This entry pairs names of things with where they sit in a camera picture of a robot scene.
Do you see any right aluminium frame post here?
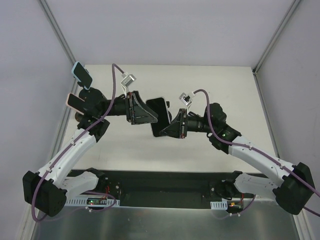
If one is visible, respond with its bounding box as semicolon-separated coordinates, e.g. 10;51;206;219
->
252;0;304;76

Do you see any left aluminium frame post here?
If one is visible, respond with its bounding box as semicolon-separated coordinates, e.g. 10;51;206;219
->
37;0;83;74

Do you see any right white cable duct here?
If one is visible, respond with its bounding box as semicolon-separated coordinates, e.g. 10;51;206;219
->
210;201;228;211

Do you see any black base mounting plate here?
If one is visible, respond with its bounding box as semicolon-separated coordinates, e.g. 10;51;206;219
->
67;169;253;210

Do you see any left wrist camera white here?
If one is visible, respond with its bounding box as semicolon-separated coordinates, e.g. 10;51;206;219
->
120;72;137;94

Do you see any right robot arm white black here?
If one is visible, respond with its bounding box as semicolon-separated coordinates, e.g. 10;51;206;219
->
159;103;315;215

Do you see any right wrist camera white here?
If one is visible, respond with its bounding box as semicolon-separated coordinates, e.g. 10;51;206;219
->
179;91;195;111

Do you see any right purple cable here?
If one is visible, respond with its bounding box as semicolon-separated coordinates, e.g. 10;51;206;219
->
193;89;320;218

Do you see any green case phone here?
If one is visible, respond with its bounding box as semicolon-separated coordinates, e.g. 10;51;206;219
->
145;97;172;137

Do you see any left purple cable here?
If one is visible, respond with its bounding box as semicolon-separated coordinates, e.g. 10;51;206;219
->
31;63;126;223

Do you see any black tall corner phone stand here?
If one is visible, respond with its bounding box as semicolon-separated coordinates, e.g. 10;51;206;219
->
166;101;172;123

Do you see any light blue case phone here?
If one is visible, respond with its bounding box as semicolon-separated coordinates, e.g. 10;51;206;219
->
71;61;93;90

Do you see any black stand with brown base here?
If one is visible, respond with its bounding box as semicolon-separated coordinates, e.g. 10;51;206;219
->
74;112;83;123

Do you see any black round base phone stand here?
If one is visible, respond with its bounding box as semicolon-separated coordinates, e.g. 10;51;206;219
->
78;88;91;101

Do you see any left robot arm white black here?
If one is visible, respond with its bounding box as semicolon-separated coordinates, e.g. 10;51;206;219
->
22;87;158;217

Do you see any left white cable duct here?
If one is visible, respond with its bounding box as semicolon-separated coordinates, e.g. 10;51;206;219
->
64;196;120;208

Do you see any pink case phone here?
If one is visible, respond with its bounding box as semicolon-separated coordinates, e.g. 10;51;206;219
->
65;93;86;114

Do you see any white cable duct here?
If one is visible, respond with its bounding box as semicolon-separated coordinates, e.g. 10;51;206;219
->
64;196;120;208
210;201;228;211

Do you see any purple cable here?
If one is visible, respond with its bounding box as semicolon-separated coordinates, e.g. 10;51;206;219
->
193;89;320;218
31;63;126;223

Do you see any aluminium frame post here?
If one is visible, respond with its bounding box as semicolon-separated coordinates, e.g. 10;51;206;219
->
37;0;83;74
252;0;304;76

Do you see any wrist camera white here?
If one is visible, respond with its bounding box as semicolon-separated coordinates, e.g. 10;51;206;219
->
120;72;137;94
179;91;195;111

